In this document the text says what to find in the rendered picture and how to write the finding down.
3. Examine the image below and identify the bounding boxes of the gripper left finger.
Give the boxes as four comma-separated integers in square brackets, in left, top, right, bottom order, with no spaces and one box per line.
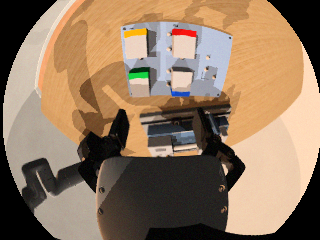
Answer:
[78,109,130,193]

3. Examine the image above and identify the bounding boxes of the beige block with red end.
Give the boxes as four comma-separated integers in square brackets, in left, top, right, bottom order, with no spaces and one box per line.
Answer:
[172,29,196,59]

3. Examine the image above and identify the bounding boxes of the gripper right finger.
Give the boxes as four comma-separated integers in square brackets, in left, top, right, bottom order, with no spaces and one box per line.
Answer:
[192,108,246,192]

